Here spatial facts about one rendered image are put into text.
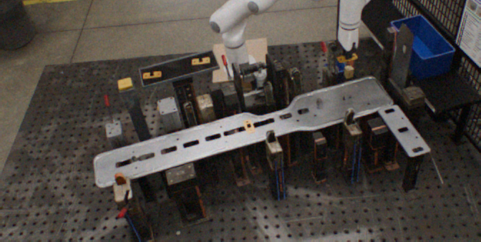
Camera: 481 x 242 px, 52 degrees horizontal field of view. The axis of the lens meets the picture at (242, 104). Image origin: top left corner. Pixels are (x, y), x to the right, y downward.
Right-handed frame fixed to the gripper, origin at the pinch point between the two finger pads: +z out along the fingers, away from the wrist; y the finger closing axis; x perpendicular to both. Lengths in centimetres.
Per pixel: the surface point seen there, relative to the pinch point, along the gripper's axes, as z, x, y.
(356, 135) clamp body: 24.1, -6.5, 25.0
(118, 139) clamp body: 25, -105, -12
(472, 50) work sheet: 8, 54, 11
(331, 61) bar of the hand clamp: 16.1, -0.7, -14.6
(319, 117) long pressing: 27.5, -15.2, 6.4
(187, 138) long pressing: 27, -75, -3
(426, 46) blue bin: 24, 51, -15
